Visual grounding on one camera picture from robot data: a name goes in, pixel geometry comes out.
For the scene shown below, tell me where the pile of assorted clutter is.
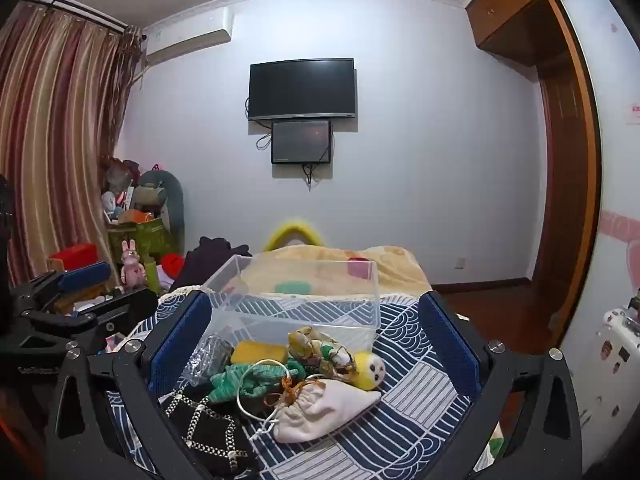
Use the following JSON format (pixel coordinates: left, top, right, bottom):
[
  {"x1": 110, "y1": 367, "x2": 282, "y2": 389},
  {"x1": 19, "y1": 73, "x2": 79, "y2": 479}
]
[{"x1": 100, "y1": 157, "x2": 157, "y2": 225}]

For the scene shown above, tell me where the white drawstring pouch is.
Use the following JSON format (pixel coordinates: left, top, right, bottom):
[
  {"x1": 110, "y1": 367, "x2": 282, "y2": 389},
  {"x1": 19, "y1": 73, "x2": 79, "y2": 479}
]
[{"x1": 272, "y1": 378, "x2": 382, "y2": 444}]

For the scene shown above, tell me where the white sliding door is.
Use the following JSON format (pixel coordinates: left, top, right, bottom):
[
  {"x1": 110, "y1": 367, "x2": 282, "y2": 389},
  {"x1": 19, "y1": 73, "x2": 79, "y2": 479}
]
[{"x1": 556, "y1": 0, "x2": 640, "y2": 466}]

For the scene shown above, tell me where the red knitted item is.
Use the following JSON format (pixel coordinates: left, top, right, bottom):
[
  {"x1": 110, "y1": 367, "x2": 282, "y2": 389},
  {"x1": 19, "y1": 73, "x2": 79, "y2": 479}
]
[{"x1": 159, "y1": 253, "x2": 186, "y2": 279}]

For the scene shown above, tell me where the pink rabbit toy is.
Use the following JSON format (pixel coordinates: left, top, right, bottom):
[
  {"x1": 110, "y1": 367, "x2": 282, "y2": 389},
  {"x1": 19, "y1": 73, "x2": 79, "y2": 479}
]
[{"x1": 120, "y1": 239, "x2": 146, "y2": 289}]

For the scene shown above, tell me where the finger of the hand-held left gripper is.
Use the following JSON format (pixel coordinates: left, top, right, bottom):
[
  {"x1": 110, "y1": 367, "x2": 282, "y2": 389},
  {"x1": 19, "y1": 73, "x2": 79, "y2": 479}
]
[
  {"x1": 25, "y1": 287, "x2": 160, "y2": 357},
  {"x1": 14, "y1": 261, "x2": 112, "y2": 312}
]

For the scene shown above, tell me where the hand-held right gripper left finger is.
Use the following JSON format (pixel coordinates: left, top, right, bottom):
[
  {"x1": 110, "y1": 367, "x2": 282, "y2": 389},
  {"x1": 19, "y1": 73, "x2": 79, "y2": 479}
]
[{"x1": 44, "y1": 290, "x2": 215, "y2": 480}]

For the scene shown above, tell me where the yellow sponge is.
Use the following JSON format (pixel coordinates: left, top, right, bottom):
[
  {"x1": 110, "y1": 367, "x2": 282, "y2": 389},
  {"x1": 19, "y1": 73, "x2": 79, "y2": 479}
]
[{"x1": 231, "y1": 340, "x2": 290, "y2": 365}]

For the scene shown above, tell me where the black white checked cloth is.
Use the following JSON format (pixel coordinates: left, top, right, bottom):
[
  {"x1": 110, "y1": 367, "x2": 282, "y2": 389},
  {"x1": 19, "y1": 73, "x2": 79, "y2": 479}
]
[{"x1": 161, "y1": 391, "x2": 267, "y2": 479}]

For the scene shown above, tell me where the white suitcase with stickers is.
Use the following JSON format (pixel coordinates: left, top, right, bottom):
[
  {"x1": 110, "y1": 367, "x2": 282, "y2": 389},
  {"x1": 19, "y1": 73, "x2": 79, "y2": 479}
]
[{"x1": 581, "y1": 304, "x2": 640, "y2": 462}]

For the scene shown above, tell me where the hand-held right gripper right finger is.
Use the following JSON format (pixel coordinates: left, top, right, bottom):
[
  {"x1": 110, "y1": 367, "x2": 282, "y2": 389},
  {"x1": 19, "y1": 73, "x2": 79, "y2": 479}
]
[{"x1": 419, "y1": 290, "x2": 587, "y2": 480}]

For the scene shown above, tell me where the white air conditioner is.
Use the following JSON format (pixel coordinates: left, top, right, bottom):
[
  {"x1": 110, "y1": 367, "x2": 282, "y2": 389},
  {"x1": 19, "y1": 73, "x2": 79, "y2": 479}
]
[{"x1": 142, "y1": 8, "x2": 235, "y2": 66}]

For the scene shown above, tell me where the yellow fleece blanket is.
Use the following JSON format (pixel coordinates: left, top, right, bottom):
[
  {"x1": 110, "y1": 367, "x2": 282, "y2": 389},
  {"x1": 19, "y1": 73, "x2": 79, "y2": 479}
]
[{"x1": 239, "y1": 245, "x2": 432, "y2": 302}]

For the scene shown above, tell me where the plaid fabric doll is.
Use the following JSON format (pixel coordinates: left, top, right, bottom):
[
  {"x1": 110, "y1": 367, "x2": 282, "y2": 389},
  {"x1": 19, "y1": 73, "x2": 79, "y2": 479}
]
[{"x1": 287, "y1": 326, "x2": 359, "y2": 379}]

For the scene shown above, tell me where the yellow plush cushion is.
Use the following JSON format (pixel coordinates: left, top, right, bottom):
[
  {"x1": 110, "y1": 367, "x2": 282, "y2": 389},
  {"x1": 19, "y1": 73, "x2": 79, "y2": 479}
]
[{"x1": 263, "y1": 218, "x2": 326, "y2": 251}]

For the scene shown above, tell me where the green plush toy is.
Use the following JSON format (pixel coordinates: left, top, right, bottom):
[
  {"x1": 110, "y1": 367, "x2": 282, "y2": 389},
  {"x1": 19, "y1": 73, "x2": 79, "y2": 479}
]
[{"x1": 132, "y1": 167, "x2": 185, "y2": 257}]

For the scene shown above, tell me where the striped brown curtain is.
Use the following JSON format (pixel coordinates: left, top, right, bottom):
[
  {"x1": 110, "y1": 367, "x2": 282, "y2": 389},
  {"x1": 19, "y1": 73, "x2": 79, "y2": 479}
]
[{"x1": 0, "y1": 0, "x2": 145, "y2": 287}]

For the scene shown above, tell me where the green cardboard box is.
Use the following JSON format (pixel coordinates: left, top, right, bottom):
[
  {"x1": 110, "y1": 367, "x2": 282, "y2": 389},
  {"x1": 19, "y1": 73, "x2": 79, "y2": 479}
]
[{"x1": 107, "y1": 217, "x2": 174, "y2": 282}]

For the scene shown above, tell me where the yellow white plush toy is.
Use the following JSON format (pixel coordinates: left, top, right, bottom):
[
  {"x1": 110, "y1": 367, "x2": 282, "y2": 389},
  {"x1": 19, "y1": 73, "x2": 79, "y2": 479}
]
[{"x1": 352, "y1": 351, "x2": 387, "y2": 391}]

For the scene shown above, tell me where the small black wall monitor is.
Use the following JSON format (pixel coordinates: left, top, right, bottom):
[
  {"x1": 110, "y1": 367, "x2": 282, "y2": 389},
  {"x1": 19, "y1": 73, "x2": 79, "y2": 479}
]
[{"x1": 270, "y1": 119, "x2": 333, "y2": 165}]

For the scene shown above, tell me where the curtain rail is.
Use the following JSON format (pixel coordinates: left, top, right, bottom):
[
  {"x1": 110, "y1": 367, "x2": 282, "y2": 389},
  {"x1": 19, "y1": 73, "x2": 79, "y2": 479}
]
[{"x1": 22, "y1": 0, "x2": 147, "y2": 37}]

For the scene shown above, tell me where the red box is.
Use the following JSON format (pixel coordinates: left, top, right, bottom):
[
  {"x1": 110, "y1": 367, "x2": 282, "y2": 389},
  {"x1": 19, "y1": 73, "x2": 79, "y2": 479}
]
[{"x1": 47, "y1": 243, "x2": 99, "y2": 274}]

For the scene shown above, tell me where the clear bag with dark cloth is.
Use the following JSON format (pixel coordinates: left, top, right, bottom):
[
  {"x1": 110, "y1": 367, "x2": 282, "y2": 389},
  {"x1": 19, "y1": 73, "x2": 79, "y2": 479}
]
[{"x1": 181, "y1": 332, "x2": 236, "y2": 389}]

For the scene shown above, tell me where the clear plastic box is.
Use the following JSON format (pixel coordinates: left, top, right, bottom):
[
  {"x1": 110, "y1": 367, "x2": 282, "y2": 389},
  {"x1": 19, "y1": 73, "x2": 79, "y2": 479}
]
[{"x1": 200, "y1": 254, "x2": 382, "y2": 347}]

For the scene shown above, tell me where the pink sponge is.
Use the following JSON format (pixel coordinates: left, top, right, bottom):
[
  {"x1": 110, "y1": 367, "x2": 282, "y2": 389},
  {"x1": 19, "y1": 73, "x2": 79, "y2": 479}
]
[{"x1": 347, "y1": 257, "x2": 377, "y2": 279}]

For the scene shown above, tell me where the green knitted cloth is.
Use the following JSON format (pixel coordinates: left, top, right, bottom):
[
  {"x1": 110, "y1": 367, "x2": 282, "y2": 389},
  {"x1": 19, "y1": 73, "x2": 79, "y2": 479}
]
[{"x1": 208, "y1": 361, "x2": 307, "y2": 404}]

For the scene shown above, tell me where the wooden wardrobe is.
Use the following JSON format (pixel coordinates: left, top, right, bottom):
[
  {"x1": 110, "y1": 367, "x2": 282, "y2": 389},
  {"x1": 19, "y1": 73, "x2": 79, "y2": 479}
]
[{"x1": 462, "y1": 0, "x2": 602, "y2": 352}]

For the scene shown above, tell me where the black wall television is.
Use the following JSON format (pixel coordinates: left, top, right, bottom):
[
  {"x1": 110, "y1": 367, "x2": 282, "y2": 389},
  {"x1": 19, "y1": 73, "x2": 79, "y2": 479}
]
[{"x1": 248, "y1": 57, "x2": 357, "y2": 121}]

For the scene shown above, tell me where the white cord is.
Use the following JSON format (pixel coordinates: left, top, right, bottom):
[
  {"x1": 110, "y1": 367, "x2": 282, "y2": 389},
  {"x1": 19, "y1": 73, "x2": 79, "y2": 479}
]
[{"x1": 237, "y1": 358, "x2": 296, "y2": 421}]

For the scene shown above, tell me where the black clothing pile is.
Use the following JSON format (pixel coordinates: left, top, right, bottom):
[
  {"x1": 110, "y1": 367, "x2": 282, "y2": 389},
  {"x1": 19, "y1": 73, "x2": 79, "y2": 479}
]
[{"x1": 171, "y1": 235, "x2": 254, "y2": 292}]

